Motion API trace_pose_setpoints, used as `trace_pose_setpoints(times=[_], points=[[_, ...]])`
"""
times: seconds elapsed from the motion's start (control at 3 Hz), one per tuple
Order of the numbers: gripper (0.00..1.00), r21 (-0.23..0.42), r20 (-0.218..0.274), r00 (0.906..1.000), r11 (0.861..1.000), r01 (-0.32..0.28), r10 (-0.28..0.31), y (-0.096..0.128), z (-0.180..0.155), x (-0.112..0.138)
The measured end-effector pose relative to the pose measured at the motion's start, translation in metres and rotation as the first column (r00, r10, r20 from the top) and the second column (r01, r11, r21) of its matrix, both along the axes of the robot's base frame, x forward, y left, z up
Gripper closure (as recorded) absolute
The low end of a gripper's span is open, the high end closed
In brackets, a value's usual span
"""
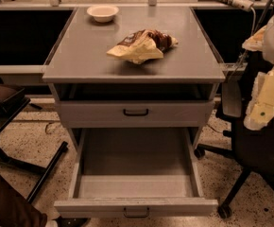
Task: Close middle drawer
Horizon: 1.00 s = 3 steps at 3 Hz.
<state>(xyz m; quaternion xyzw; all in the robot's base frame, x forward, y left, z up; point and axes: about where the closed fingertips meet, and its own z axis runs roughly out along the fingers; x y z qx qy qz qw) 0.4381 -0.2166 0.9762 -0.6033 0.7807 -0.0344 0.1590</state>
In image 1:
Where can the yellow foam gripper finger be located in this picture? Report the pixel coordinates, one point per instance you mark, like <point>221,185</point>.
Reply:
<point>255,42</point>
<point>260,109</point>

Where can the grey drawer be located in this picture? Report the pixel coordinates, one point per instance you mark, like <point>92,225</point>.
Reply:
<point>135,173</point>
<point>133,114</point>

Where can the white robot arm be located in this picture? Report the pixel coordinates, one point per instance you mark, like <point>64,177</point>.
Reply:
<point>268,42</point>

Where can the grey metal drawer cabinet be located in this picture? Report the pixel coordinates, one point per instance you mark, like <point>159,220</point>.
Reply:
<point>81,70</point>

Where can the black office chair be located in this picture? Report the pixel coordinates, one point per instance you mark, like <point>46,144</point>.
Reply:
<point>252,150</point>

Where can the yellow brown chip bag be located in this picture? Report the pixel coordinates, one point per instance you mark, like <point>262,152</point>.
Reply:
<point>143,45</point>

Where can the white bowl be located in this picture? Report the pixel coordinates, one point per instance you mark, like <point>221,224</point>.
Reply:
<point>103,13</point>

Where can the black shoe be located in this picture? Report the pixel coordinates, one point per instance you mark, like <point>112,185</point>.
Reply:
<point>72,222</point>

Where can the black folding table left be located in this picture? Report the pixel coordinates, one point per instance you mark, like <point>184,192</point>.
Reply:
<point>43,172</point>

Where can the person leg brown trousers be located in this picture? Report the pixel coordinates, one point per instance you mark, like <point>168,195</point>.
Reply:
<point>16,211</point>

